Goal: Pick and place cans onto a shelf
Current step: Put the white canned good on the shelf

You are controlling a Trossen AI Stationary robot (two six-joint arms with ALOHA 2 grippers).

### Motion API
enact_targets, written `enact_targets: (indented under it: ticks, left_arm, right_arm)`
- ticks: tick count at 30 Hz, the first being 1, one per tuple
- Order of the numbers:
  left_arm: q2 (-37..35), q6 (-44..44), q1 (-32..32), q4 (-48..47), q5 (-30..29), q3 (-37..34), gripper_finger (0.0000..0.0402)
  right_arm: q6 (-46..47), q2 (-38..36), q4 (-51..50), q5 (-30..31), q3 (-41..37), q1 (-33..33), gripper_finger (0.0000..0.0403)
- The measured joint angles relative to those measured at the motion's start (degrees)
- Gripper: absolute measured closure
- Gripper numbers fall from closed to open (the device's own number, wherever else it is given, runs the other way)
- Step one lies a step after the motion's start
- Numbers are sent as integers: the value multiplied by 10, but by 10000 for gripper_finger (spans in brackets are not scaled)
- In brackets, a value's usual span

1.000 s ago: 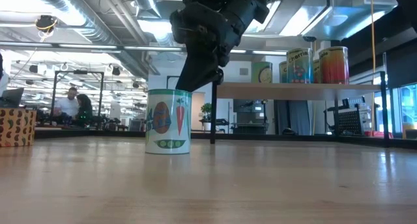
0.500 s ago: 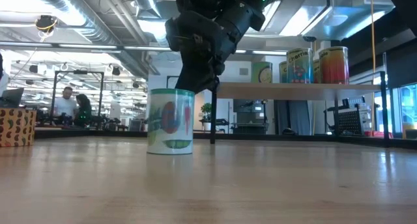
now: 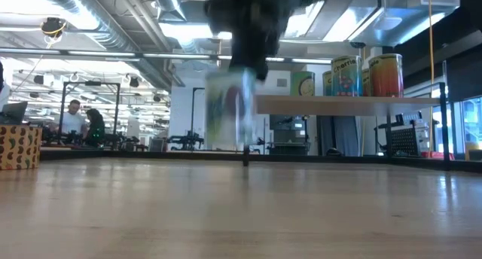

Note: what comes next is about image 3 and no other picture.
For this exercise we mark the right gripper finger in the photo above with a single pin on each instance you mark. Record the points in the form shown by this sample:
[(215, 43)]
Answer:
[(263, 72)]

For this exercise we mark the green labelled tin can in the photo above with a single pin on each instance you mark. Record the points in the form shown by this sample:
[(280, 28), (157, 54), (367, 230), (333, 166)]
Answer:
[(302, 84)]

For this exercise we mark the pale labelled tin can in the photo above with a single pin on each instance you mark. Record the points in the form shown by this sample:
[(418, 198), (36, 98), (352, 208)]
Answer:
[(229, 108)]

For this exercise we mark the orange-red labelled tin can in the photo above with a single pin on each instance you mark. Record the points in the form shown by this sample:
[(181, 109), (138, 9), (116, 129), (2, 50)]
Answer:
[(386, 75)]

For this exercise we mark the patterned cardboard box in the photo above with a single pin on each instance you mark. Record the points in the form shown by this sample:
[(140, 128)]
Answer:
[(19, 148)]

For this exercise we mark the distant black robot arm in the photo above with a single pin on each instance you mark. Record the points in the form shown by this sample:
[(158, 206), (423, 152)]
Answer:
[(186, 140)]

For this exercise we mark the wooden shelf with black legs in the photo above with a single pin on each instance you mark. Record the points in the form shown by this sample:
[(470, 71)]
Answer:
[(339, 105)]

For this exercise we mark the ceiling light strip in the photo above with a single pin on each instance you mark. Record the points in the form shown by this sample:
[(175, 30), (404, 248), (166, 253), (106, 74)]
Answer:
[(309, 60)]

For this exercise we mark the dark machine with screen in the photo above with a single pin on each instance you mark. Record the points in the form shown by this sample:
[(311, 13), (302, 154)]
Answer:
[(290, 133)]

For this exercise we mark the grey curtain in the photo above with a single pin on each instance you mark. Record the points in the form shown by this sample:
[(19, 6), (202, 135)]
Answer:
[(344, 134)]

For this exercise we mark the black rounded object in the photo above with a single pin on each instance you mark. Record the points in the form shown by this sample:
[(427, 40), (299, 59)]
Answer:
[(333, 152)]

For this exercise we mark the black ceiling spotlight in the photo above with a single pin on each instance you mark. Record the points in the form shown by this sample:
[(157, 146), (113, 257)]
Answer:
[(156, 98), (133, 82), (38, 79)]

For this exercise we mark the black perforated panel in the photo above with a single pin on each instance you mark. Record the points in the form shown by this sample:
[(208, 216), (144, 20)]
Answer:
[(404, 141)]

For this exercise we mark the person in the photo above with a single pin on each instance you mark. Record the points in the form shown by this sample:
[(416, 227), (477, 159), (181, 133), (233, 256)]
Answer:
[(95, 127), (73, 119)]

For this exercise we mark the red object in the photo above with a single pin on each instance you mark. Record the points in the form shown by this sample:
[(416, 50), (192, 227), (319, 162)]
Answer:
[(437, 155)]

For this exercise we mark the yellow object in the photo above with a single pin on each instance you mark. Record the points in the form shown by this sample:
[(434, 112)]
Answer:
[(471, 150)]

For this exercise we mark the grey laptop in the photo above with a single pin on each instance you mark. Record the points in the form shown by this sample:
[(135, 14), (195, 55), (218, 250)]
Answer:
[(13, 112)]

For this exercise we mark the silver spiral air duct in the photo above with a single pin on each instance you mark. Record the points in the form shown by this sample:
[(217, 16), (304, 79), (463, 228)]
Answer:
[(169, 3), (113, 37)]

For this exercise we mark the black dome camera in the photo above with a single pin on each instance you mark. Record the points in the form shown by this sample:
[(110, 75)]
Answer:
[(357, 44)]

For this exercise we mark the silver ceiling air duct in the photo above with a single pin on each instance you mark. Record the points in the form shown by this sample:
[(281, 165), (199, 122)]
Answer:
[(376, 22)]

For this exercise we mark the black aluminium table frame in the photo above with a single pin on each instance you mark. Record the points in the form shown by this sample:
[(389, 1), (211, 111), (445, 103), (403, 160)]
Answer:
[(150, 154)]

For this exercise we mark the black metal frame stand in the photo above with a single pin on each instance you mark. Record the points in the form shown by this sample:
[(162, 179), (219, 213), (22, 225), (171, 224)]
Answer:
[(117, 101)]

